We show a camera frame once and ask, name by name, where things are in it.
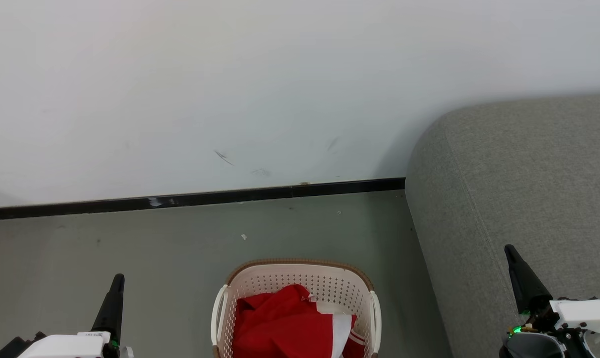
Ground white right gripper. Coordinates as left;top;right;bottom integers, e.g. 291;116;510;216
499;244;600;358

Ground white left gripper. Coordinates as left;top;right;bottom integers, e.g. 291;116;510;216
19;273;134;358

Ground red shorts with white stripe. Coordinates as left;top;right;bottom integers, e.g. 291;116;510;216
233;284;358;358

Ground white garment with red trim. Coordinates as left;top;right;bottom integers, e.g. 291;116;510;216
316;301;366;358

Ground grey fabric sofa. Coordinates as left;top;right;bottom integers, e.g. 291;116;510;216
405;92;600;358

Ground cream perforated laundry basket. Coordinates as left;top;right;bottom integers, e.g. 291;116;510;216
211;258;382;358

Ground black wall baseboard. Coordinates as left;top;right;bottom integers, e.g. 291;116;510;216
0;177;406;222

